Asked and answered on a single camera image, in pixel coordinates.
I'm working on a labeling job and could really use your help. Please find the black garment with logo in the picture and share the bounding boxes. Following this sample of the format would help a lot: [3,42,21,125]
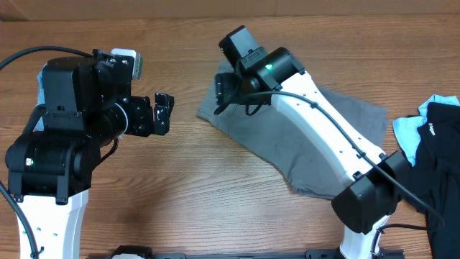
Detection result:
[402,103,459,259]

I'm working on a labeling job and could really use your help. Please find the light blue garment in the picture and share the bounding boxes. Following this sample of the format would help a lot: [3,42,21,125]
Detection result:
[392,94,459,165]

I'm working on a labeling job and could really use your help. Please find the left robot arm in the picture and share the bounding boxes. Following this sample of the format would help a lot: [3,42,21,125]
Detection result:
[1,47,175,258]

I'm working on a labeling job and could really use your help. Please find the folded blue denim jeans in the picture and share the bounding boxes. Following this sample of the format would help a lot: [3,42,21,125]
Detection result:
[34,71,45,131]

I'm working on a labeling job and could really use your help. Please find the grey shorts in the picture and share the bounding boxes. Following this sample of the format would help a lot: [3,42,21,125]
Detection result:
[197,83,389,199]

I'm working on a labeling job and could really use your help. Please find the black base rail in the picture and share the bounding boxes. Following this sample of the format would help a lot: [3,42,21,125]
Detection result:
[86,245,405,259]

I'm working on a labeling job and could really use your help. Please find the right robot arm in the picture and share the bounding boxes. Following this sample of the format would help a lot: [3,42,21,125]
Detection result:
[215,25,410,258]

